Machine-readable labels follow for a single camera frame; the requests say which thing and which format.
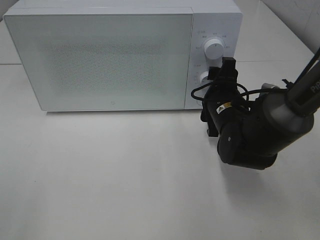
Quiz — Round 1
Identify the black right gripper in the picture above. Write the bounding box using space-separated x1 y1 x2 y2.
200 56 248 137

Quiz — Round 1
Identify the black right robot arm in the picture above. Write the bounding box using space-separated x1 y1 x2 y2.
200 53 320 170

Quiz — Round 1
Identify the upper white power knob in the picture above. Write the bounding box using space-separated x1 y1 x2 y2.
203 36 225 60

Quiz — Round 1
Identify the white microwave oven body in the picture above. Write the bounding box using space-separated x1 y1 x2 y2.
3 0 243 110

